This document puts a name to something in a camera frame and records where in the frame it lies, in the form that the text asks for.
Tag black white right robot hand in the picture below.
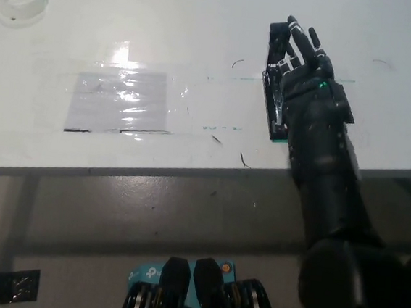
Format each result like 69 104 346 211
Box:
269 14 365 155

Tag black stapler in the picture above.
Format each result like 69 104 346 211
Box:
255 20 302 145

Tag clear plastic film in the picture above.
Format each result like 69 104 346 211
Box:
28 31 197 146

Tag taped plastic sheet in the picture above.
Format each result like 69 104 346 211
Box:
63 62 175 142

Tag clear tape roll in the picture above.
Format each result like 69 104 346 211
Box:
0 0 50 31

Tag black floor tape patch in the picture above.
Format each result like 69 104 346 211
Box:
0 265 42 308

